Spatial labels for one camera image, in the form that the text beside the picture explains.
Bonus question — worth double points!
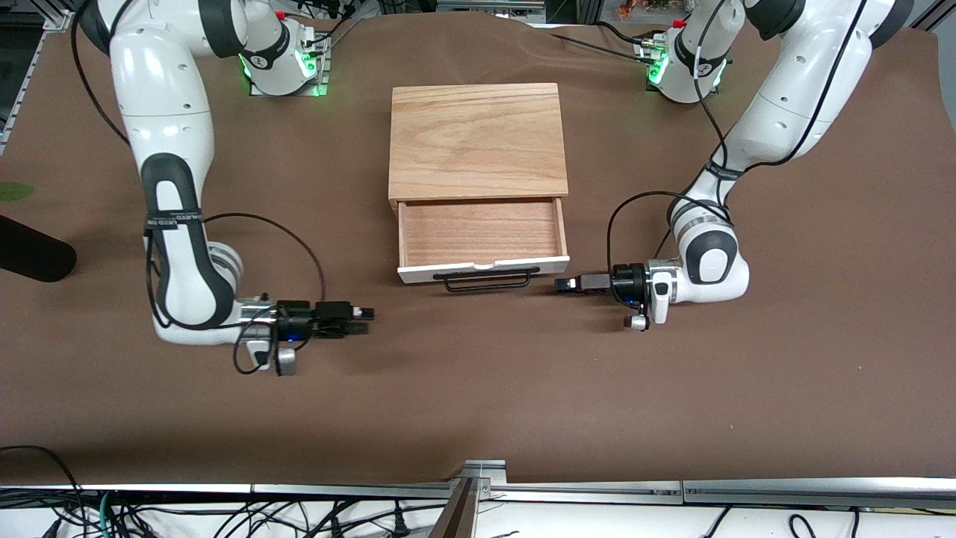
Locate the black base cables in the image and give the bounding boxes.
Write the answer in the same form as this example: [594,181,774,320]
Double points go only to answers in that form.
[299,0,367,49]

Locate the aluminium corner bracket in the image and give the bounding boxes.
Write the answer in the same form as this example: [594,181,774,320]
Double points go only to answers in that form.
[462,459,509,486]

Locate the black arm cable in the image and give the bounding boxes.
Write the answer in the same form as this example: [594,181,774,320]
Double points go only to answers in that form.
[69,0,326,376]
[607,0,871,270]

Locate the aluminium side rail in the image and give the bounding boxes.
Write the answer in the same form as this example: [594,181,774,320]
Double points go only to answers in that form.
[0,11,72,154]

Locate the aluminium background rail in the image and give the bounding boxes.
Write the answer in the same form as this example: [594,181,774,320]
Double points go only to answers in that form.
[437,0,546,12]

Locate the aluminium post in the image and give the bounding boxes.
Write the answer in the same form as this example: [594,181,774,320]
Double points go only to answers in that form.
[428,478,491,538]

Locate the aluminium table edge rail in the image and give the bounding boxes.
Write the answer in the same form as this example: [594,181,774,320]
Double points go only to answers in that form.
[0,484,252,495]
[485,482,683,504]
[683,478,956,509]
[252,483,458,500]

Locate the black cylinder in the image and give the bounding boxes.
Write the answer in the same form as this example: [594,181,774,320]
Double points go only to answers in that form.
[0,215,78,283]

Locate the black cable on cloth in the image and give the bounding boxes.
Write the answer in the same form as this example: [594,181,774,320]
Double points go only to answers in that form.
[549,21,659,63]

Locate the light wooden drawer cabinet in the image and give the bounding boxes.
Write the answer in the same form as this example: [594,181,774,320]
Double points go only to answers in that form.
[388,82,569,217]

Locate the brown table cloth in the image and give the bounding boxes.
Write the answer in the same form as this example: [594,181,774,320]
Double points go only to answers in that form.
[0,9,956,486]

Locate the white drawer with black handle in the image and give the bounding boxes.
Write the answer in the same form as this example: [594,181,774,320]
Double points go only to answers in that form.
[396,197,571,292]

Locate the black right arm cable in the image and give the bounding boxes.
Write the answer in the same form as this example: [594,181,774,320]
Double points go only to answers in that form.
[69,0,326,376]

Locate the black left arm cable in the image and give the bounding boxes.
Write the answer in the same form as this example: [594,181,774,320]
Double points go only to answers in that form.
[607,0,871,270]

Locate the teal cable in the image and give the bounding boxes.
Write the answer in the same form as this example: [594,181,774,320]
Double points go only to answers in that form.
[93,492,117,538]

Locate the black cable tangle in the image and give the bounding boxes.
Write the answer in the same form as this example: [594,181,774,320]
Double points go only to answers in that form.
[112,497,449,538]

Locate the black looped cable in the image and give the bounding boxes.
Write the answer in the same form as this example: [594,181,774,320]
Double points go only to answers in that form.
[0,445,83,516]

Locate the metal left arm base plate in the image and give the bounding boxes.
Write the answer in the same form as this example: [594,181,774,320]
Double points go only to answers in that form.
[635,37,722,96]

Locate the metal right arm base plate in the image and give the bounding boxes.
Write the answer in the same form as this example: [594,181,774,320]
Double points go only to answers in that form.
[249,34,330,98]

